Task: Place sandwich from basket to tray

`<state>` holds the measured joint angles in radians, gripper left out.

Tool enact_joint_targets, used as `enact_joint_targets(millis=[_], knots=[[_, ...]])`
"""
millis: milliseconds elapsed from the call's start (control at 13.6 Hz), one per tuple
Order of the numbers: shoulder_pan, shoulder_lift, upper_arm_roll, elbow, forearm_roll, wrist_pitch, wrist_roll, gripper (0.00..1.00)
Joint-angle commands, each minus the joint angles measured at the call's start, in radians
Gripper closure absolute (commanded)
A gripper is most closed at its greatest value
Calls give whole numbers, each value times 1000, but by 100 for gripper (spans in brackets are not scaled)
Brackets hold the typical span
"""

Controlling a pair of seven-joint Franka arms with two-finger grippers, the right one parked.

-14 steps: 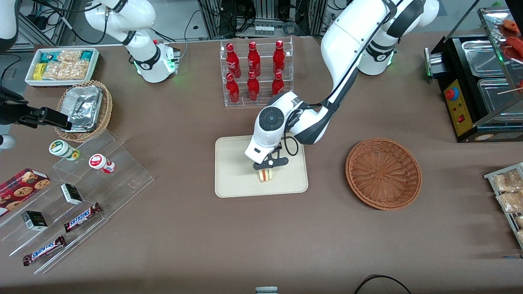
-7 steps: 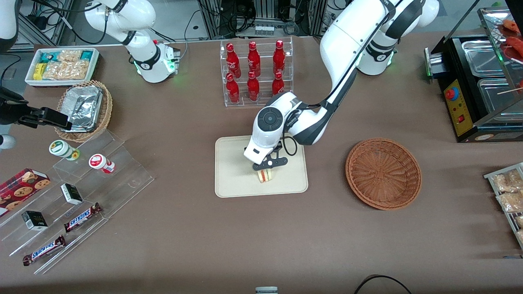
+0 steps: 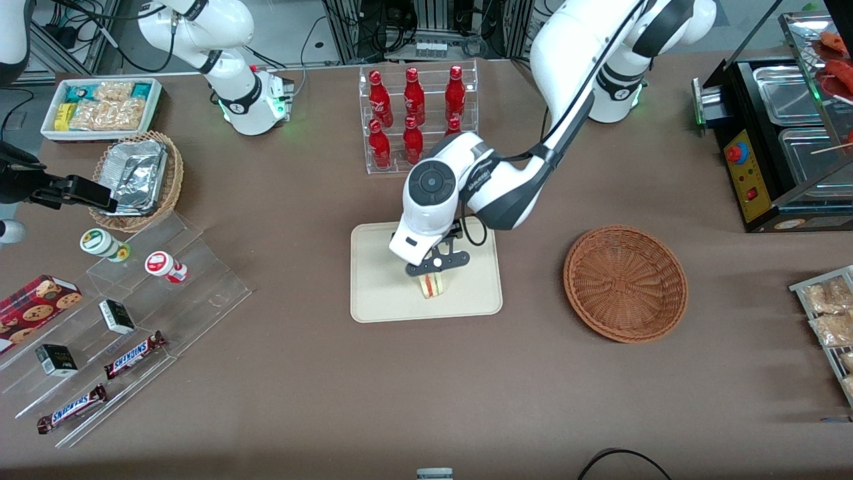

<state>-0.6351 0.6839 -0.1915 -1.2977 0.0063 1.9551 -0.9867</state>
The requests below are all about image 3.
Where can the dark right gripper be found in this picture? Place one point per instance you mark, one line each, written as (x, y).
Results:
(18, 181)

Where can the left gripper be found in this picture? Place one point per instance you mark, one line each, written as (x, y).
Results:
(456, 231)

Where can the triangular sandwich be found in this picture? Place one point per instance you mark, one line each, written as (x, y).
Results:
(432, 286)

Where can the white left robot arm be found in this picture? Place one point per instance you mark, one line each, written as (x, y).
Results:
(566, 40)

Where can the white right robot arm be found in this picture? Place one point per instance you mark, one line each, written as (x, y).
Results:
(233, 100)

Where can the beige plastic tray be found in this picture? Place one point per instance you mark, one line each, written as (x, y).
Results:
(380, 293)

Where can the oval tan wicker basket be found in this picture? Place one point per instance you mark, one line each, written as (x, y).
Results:
(172, 180)

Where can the round brown wicker basket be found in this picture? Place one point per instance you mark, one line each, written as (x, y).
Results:
(626, 283)

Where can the silver foil container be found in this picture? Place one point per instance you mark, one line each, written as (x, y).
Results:
(133, 176)

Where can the green lid yogurt bottle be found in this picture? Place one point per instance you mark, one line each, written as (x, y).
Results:
(100, 243)

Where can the white rectangular snack bin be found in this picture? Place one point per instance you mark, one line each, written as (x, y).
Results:
(48, 132)

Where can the clear bag of crackers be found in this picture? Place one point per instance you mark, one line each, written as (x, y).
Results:
(113, 90)
(126, 113)
(90, 115)

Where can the yellow snack packet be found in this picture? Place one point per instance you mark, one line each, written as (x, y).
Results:
(63, 116)

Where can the clear acrylic bottle rack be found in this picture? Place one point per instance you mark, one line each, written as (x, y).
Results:
(393, 170)

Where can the teal snack packet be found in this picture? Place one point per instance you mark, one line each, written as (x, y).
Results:
(78, 93)
(141, 90)

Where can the red lid yogurt bottle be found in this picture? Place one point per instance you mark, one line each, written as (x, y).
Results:
(163, 265)

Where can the red cola bottle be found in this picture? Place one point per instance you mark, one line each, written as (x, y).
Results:
(413, 140)
(454, 126)
(380, 146)
(414, 96)
(380, 100)
(455, 93)

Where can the red cookie box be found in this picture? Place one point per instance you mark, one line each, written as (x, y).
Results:
(36, 306)

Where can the small black box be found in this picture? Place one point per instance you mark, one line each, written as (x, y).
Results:
(116, 316)
(56, 360)

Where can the clear acrylic stepped stand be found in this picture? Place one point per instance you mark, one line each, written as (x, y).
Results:
(200, 293)

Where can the snickers chocolate bar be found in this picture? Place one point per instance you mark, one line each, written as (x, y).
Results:
(133, 355)
(72, 408)

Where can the white power strip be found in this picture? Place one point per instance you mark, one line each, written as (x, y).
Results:
(430, 48)

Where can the grey device at table edge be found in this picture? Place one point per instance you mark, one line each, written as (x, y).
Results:
(434, 474)

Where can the red emergency button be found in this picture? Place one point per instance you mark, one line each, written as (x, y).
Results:
(736, 153)

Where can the black food warmer cabinet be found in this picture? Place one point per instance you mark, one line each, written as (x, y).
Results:
(740, 100)

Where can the steel warmer pan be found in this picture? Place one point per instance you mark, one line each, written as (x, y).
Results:
(786, 93)
(813, 163)

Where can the bagged fried snack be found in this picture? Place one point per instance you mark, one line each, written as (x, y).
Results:
(833, 330)
(830, 296)
(848, 361)
(849, 386)

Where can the wooden skewer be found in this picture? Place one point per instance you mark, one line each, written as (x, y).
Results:
(833, 148)

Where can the red sausage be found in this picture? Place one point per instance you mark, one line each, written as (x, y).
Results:
(841, 74)
(836, 43)

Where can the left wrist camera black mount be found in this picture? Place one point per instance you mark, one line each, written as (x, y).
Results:
(454, 260)

